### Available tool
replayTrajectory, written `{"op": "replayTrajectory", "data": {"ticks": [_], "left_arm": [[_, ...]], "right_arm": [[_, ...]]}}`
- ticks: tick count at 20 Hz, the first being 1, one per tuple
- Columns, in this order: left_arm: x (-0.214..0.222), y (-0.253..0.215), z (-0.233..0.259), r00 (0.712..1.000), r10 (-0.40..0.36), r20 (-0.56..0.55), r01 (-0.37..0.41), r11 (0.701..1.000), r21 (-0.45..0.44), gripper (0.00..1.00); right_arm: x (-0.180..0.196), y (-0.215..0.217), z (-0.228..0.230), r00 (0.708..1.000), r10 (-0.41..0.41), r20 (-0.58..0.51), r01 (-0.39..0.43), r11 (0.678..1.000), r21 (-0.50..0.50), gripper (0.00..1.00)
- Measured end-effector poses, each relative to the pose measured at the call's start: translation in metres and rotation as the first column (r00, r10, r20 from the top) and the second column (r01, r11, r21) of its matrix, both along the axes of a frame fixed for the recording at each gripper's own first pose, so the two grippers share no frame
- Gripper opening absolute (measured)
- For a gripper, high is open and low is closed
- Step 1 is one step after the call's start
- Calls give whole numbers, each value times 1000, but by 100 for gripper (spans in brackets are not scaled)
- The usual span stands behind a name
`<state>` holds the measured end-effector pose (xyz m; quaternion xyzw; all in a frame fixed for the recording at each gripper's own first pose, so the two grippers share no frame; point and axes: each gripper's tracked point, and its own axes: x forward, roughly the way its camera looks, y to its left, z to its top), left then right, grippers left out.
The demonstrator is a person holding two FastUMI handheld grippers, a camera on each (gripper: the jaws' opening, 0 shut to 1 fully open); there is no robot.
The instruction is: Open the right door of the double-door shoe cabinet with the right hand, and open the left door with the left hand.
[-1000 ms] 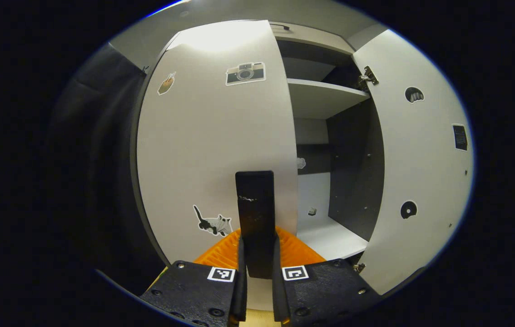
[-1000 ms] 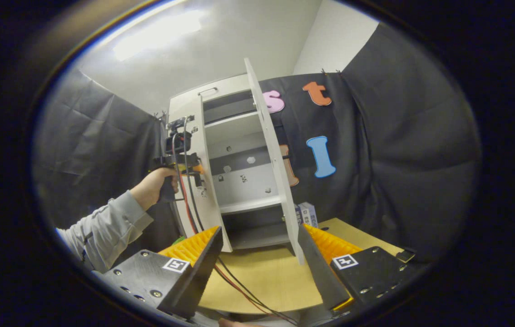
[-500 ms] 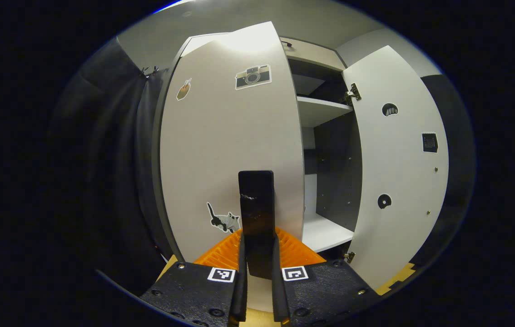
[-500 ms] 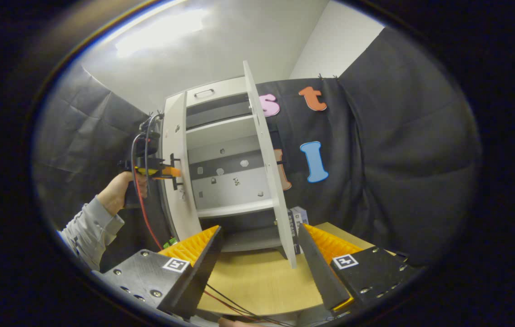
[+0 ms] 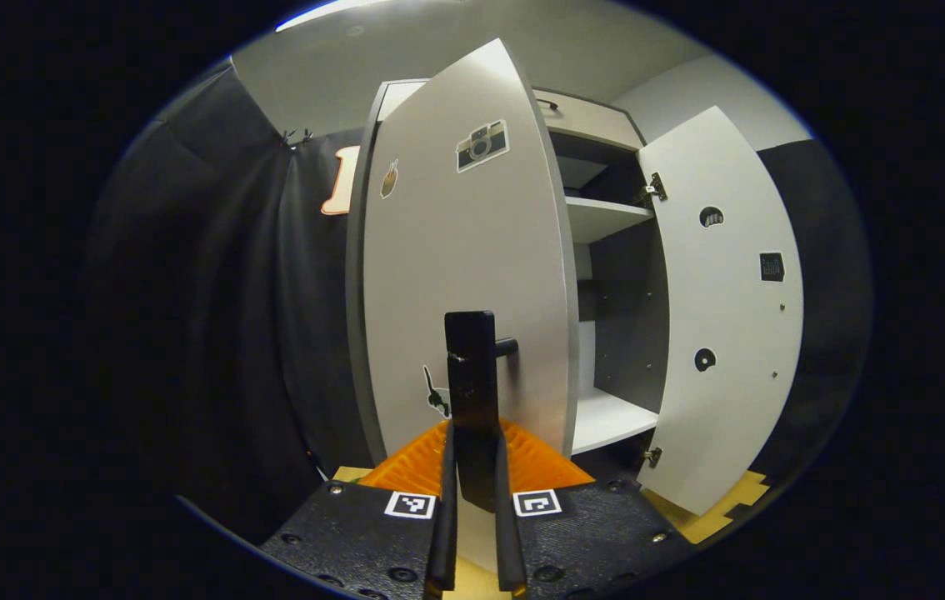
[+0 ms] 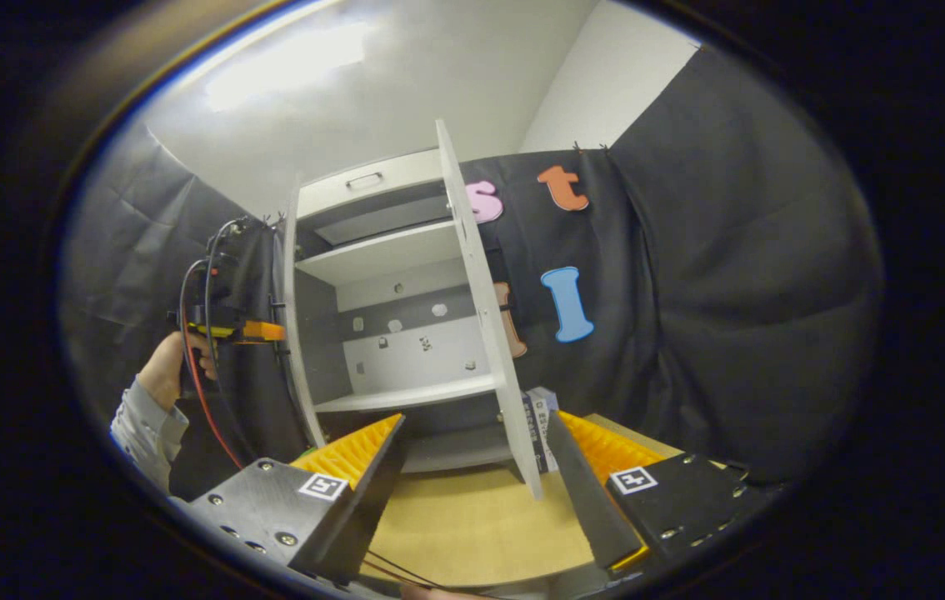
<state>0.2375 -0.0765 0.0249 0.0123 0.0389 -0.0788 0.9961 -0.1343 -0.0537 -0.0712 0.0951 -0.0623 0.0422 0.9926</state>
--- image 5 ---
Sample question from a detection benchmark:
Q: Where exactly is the white door with camera sticker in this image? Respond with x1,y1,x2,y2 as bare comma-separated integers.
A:
346,37,581,468

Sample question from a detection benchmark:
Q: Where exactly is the white double-door shoe cabinet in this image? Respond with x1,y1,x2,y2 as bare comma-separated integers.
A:
346,77,673,468

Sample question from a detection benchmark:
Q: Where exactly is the white door with round stickers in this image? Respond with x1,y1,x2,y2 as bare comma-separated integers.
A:
635,106,805,516

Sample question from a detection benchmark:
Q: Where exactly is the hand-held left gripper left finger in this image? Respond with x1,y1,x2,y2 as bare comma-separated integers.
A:
260,419,461,600

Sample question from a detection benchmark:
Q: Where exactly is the ceiling light strip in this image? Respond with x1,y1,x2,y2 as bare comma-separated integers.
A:
276,0,407,33

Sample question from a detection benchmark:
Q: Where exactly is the white cabinet shelf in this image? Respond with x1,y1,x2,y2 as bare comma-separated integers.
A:
570,387,659,456
565,197,656,245

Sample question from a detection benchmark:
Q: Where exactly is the black backdrop cloth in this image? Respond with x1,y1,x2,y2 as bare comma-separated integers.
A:
85,62,873,543

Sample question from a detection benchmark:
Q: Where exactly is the black door handle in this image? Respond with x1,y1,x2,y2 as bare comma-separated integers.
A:
444,311,520,513

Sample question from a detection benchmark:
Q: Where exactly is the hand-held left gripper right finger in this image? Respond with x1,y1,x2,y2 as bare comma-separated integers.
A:
493,417,694,600

